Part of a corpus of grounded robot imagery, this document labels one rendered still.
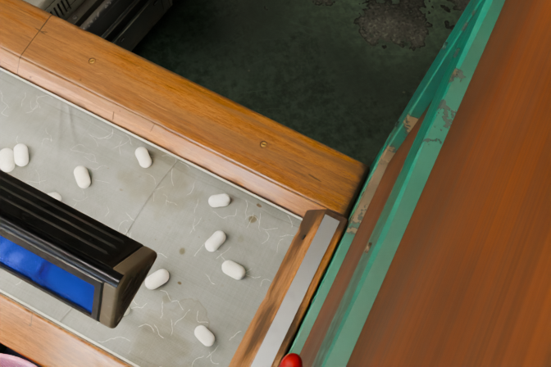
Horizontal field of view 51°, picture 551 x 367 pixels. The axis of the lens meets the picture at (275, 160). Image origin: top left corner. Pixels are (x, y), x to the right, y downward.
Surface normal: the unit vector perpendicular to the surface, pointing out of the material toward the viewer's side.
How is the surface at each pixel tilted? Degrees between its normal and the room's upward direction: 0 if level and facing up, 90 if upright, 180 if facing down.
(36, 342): 0
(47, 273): 58
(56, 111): 0
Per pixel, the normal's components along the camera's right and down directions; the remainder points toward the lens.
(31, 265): -0.36, 0.54
